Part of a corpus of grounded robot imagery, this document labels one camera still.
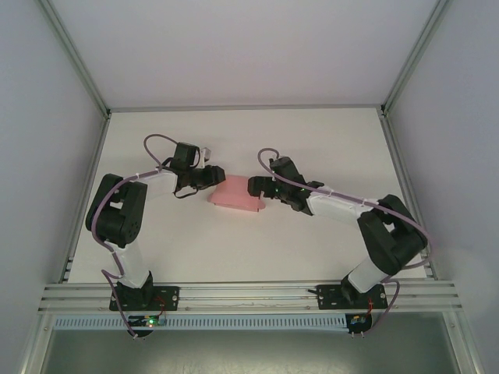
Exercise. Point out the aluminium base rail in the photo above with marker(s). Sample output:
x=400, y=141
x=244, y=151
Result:
x=249, y=298

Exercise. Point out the aluminium frame post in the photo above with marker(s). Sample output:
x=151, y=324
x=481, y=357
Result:
x=417, y=58
x=78, y=62

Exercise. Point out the aluminium table side rail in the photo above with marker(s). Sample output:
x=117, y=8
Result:
x=91, y=175
x=405, y=175

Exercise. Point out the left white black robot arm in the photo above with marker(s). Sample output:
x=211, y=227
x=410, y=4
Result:
x=132, y=265

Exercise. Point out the small green circuit board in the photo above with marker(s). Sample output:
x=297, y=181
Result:
x=358, y=321

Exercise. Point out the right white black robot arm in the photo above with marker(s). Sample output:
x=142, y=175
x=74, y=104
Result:
x=335, y=206

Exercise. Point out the pink cloth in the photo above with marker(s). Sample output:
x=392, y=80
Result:
x=234, y=195

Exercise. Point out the circuit board with green light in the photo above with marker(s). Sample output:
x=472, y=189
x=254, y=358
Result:
x=150, y=322

